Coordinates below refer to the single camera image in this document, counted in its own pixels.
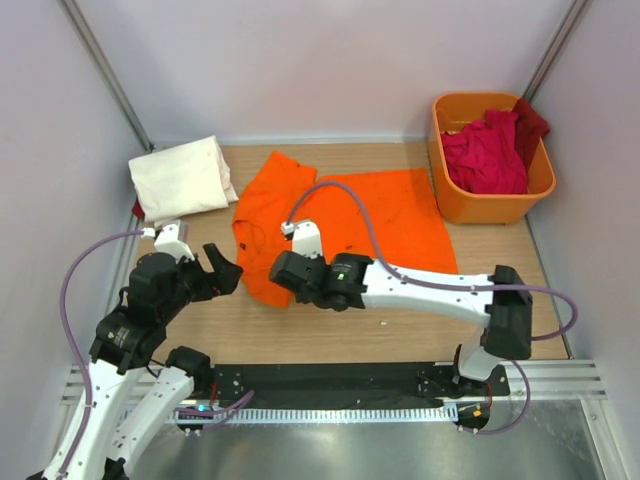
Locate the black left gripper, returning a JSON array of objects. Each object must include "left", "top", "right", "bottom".
[{"left": 159, "top": 243, "right": 242, "bottom": 322}]

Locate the orange t shirt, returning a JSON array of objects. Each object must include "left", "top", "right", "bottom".
[{"left": 232, "top": 152, "right": 458, "bottom": 309}]

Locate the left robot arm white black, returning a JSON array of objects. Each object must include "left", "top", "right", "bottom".
[{"left": 34, "top": 243, "right": 243, "bottom": 479}]

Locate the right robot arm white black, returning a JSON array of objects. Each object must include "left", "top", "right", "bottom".
[{"left": 269, "top": 251, "right": 533, "bottom": 396}]

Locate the folded white t shirt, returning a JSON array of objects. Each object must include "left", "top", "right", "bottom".
[{"left": 128, "top": 136, "right": 239, "bottom": 224}]

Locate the folded red shirt under white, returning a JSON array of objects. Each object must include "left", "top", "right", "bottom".
[{"left": 131, "top": 200, "right": 145, "bottom": 221}]

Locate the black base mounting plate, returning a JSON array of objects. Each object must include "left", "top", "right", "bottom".
[{"left": 213, "top": 362, "right": 511, "bottom": 410}]

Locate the magenta t shirt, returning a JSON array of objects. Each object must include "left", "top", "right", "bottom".
[{"left": 440, "top": 110, "right": 528, "bottom": 195}]

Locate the orange plastic bin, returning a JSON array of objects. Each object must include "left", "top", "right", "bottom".
[{"left": 428, "top": 91, "right": 556, "bottom": 224}]

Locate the dark red t shirt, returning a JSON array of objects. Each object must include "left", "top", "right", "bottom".
[{"left": 512, "top": 98, "right": 550, "bottom": 169}]

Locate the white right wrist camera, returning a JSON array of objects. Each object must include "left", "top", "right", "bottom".
[{"left": 281, "top": 219, "right": 324, "bottom": 259}]

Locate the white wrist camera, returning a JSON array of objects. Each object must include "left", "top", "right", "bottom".
[
  {"left": 142, "top": 220, "right": 195, "bottom": 262},
  {"left": 281, "top": 219, "right": 324, "bottom": 259}
]

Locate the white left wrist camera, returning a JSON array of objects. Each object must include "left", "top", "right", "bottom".
[{"left": 142, "top": 220, "right": 195, "bottom": 262}]

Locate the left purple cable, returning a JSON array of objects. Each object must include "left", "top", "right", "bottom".
[{"left": 49, "top": 227, "right": 156, "bottom": 480}]

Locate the white slotted cable duct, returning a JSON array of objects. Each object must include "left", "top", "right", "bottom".
[{"left": 165, "top": 404, "right": 458, "bottom": 425}]

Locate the left aluminium frame post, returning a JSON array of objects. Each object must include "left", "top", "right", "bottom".
[{"left": 58, "top": 0, "right": 154, "bottom": 153}]

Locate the aluminium frame post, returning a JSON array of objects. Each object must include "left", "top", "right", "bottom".
[
  {"left": 58, "top": 0, "right": 154, "bottom": 153},
  {"left": 522, "top": 0, "right": 593, "bottom": 103}
]

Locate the right aluminium frame post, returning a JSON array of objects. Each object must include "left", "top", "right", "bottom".
[{"left": 522, "top": 0, "right": 593, "bottom": 103}]

